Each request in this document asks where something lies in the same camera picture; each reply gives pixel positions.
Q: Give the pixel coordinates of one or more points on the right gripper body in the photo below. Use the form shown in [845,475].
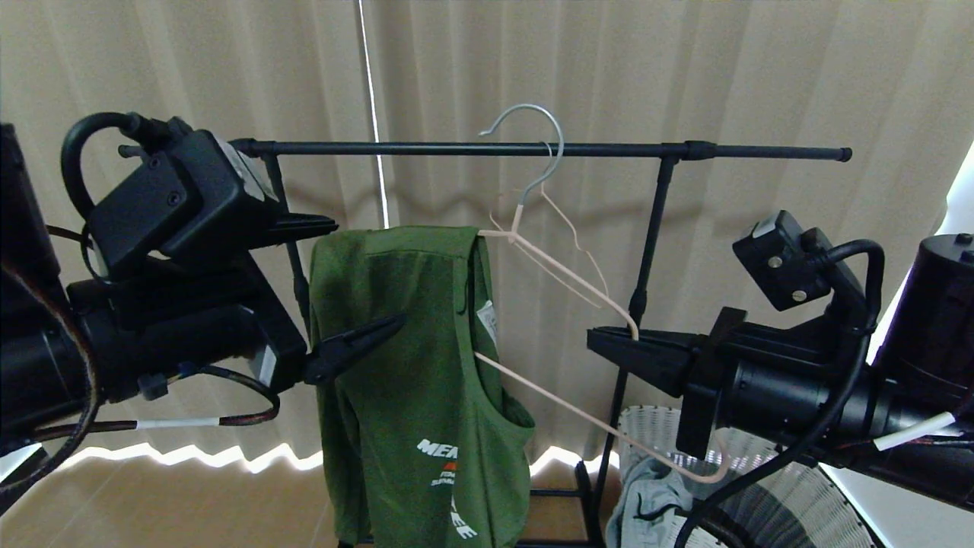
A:
[776,396]

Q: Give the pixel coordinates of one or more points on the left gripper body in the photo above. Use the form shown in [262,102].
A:
[190,342]

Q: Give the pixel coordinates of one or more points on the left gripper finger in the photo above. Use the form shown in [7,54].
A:
[350,352]
[304,226]

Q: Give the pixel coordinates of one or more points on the green printed T-shirt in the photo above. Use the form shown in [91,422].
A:
[403,342]

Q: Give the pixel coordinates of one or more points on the pale grey shorts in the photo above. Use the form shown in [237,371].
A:
[647,495]

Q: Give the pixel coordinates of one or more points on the pink clothes hanger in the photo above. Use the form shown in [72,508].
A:
[515,237]
[549,171]

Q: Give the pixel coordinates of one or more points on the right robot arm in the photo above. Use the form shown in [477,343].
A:
[936,320]

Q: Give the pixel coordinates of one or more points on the white laundry basket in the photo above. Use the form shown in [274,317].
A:
[822,506]

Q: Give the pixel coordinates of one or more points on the black clothes rack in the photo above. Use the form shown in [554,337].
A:
[426,148]

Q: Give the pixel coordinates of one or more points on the beige curtain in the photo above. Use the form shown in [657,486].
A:
[761,76]

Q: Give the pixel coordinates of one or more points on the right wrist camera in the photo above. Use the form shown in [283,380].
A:
[776,259]

